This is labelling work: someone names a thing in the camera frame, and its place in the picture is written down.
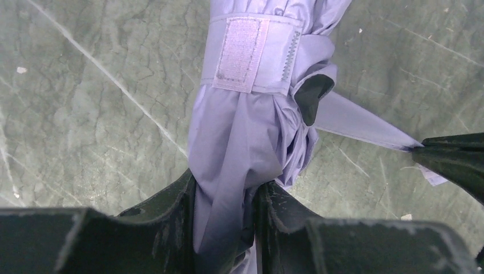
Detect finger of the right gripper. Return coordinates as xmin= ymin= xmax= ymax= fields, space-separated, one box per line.
xmin=412 ymin=132 xmax=483 ymax=204

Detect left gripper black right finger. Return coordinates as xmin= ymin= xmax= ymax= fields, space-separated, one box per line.
xmin=254 ymin=182 xmax=478 ymax=273

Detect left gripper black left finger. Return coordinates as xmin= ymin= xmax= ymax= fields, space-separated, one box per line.
xmin=1 ymin=171 xmax=195 ymax=273

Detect white and black folding umbrella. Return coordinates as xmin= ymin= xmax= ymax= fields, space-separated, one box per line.
xmin=188 ymin=1 xmax=420 ymax=273

